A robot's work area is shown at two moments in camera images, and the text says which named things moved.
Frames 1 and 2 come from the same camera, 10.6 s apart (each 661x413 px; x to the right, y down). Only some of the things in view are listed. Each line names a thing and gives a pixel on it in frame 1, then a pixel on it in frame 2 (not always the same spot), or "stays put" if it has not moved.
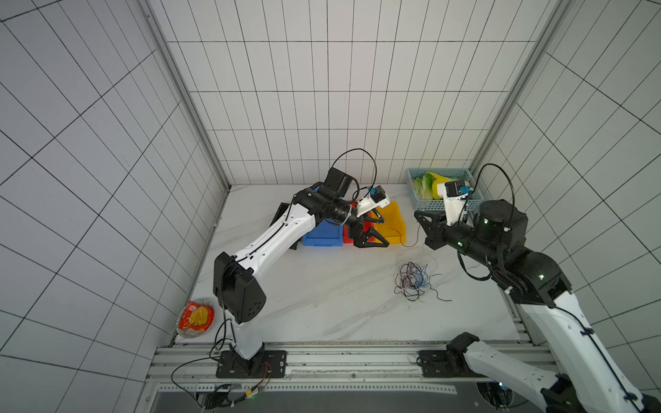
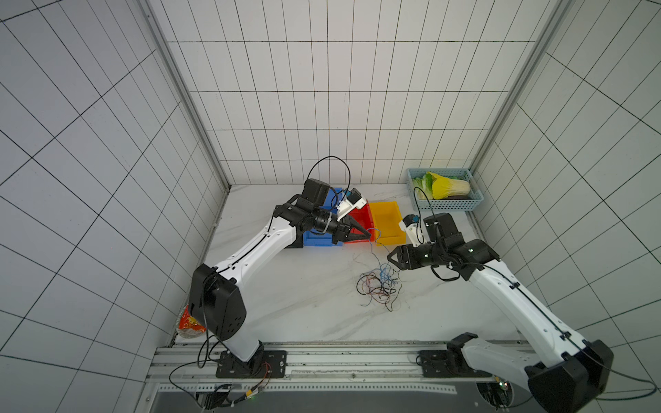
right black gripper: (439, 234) -> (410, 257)
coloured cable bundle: (411, 280) -> (382, 284)
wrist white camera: (454, 194) -> (411, 224)
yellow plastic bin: (392, 230) stays put
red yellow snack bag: (196, 318) stays put
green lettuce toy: (423, 186) stays put
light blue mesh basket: (475, 200) stays put
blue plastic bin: (325, 234) stays put
